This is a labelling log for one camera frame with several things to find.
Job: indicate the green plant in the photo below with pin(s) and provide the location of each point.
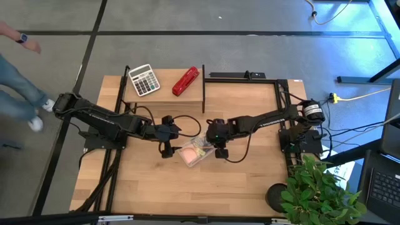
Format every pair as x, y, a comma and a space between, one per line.
315, 193

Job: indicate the white printed paper sheet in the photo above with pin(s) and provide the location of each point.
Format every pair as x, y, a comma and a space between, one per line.
341, 171

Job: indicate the wooden shelf with black frame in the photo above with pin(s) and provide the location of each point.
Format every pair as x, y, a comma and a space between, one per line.
165, 95

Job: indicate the white desk calculator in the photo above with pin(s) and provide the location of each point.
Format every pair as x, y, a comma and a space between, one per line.
144, 80

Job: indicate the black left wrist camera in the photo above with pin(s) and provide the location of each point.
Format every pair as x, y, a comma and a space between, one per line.
163, 132

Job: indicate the red stapler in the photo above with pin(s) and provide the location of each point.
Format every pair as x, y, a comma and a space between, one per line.
185, 81

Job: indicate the dark laptop screen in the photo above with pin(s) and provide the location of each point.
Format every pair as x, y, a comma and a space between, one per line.
392, 125

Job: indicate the black table frame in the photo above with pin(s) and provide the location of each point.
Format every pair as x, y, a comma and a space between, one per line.
240, 80

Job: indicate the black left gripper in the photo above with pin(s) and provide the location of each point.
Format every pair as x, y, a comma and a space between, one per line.
167, 150

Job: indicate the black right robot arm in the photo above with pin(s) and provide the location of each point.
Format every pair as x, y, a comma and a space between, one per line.
268, 120

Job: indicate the person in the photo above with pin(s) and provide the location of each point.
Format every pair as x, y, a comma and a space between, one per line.
18, 90

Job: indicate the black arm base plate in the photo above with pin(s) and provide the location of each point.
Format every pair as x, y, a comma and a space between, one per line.
307, 142
103, 142

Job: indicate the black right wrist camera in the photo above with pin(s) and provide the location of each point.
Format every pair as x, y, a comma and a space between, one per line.
217, 134

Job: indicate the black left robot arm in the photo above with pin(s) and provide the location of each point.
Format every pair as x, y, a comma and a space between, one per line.
103, 120

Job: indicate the person's hand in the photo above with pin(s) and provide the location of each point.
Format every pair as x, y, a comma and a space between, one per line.
32, 46

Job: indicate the black keyboard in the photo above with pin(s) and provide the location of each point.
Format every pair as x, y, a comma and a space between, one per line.
387, 189

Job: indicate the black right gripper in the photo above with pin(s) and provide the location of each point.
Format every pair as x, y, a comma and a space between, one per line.
221, 152

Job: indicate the clear plastic box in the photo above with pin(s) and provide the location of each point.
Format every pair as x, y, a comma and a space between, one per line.
195, 156

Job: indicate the black wristwatch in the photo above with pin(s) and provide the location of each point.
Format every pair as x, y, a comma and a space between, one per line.
22, 38

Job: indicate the pale pink sticky note pad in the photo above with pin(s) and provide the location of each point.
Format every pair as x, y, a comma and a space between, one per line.
189, 154

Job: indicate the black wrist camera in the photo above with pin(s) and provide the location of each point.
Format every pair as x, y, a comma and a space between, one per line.
217, 134
163, 132

